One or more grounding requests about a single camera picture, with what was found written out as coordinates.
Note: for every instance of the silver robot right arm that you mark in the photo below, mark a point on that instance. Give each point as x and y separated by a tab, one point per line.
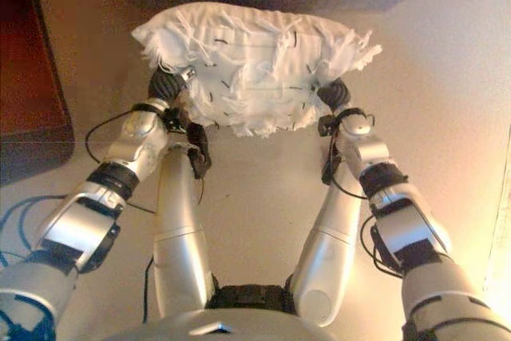
411	221

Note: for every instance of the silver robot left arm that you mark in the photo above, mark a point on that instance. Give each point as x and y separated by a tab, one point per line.
80	217

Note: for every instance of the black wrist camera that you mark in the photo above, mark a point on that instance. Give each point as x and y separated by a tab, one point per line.
197	145
326	125

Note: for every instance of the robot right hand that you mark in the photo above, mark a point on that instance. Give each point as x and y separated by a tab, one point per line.
335	95

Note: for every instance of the silver robot left leg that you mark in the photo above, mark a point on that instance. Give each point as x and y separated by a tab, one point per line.
179	237

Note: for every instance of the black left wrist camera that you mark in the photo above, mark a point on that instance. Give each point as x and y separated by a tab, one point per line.
197	145

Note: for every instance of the grey robot torso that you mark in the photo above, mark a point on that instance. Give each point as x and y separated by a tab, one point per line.
255	327

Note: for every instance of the silver robot right leg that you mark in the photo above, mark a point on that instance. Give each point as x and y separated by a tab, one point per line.
327	257

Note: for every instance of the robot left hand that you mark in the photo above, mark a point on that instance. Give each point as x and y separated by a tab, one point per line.
165	85

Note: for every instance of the silver robot leg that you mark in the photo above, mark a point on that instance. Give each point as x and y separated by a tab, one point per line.
179	237
327	257

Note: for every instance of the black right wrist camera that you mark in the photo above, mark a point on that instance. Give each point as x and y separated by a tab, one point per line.
326	125

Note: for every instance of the white fringed cushion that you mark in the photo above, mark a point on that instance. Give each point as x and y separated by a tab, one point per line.
255	65

